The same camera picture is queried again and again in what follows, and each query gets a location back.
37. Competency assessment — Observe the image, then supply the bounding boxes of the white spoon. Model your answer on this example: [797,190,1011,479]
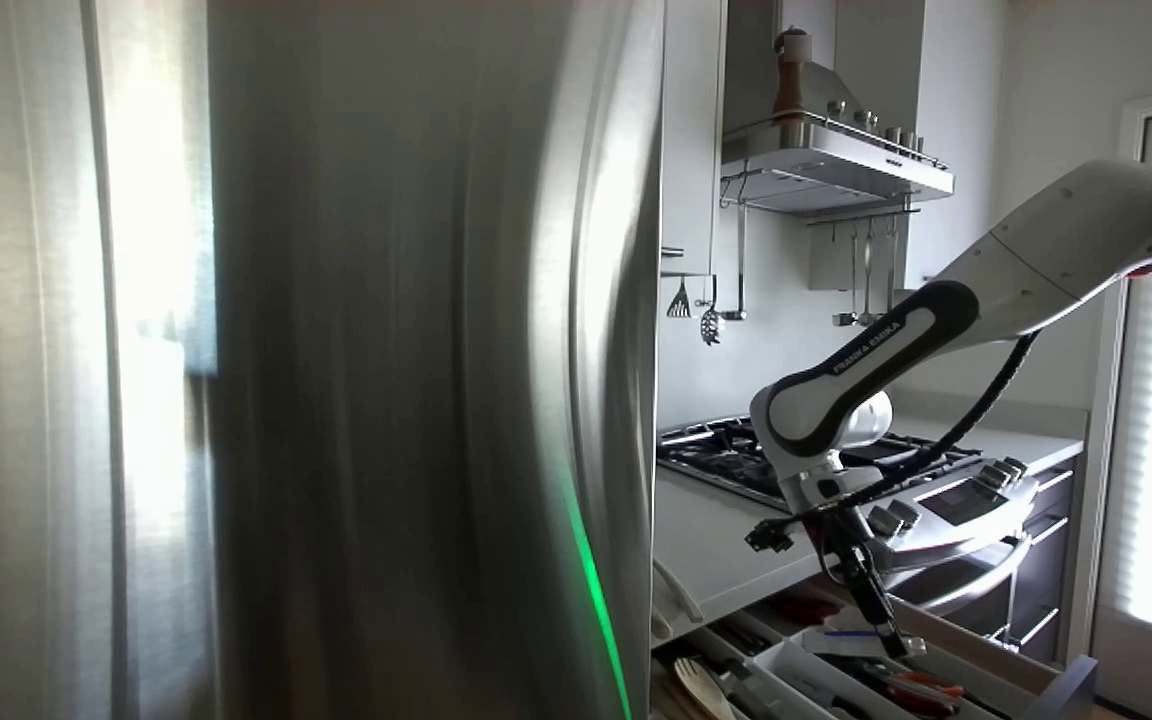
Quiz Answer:
[667,652,745,720]

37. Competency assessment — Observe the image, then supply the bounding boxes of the brown wooden pepper mill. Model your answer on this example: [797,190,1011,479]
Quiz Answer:
[770,25,812,133]

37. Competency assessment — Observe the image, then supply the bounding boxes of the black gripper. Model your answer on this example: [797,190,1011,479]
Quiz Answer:
[745,507,931,665]

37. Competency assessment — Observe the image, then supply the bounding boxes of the chrome pot filler faucet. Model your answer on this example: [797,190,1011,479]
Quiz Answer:
[697,196,751,349]

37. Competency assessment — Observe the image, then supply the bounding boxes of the white upper cabinet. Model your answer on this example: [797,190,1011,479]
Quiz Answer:
[656,0,732,281]

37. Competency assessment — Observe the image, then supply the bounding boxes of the white and blue object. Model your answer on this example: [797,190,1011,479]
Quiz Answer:
[807,624,906,662]

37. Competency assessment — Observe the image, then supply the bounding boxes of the orange handled tool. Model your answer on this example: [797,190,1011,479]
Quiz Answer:
[823,652,974,720]

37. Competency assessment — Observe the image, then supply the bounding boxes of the white tall wall cabinet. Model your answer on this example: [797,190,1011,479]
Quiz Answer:
[900,0,1010,301]

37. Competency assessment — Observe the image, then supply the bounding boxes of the stainless steel range hood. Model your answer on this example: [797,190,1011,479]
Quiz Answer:
[717,0,955,219]

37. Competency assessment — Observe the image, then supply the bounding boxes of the small jars row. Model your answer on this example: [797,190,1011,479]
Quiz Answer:
[823,91,931,156]

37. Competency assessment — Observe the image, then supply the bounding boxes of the open wooden kitchen drawer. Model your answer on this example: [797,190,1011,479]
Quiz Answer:
[648,571,1104,720]

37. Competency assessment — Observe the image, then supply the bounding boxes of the stainless steel gas range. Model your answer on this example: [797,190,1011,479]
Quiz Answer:
[656,414,1089,665]

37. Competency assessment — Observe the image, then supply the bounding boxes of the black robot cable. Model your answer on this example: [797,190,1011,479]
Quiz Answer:
[841,258,1152,507]

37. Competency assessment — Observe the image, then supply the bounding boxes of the stainless steel refrigerator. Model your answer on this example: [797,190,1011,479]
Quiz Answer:
[0,0,667,720]

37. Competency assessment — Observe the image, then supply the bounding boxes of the hanging metal utensils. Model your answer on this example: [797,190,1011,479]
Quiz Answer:
[827,218,910,333]

